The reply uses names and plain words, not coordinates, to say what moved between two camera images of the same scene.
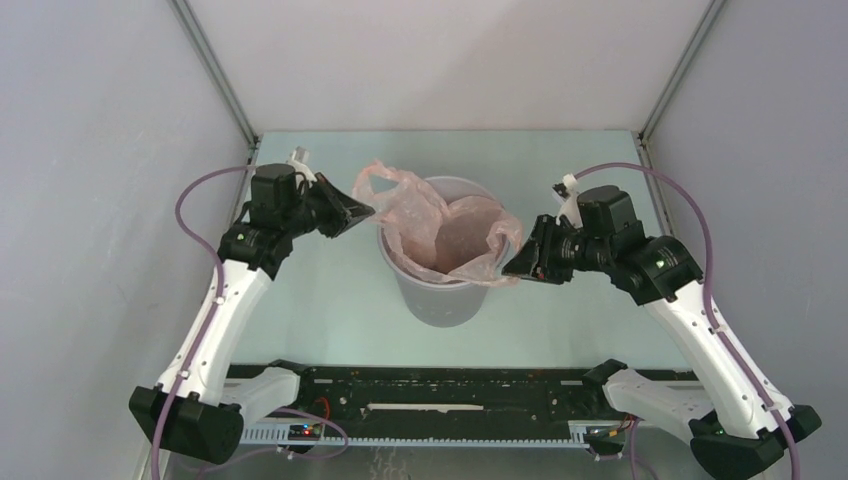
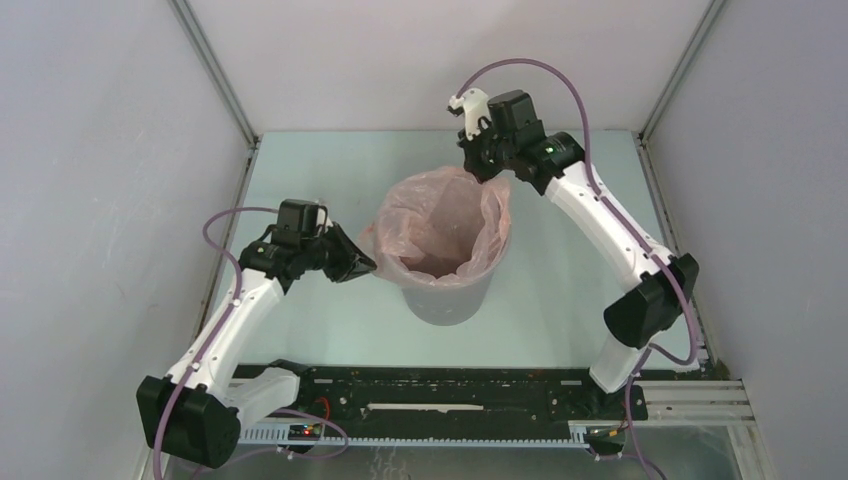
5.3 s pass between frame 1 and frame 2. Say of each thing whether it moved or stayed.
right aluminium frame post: stayed
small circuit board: stayed
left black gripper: moved
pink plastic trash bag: moved
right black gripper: moved
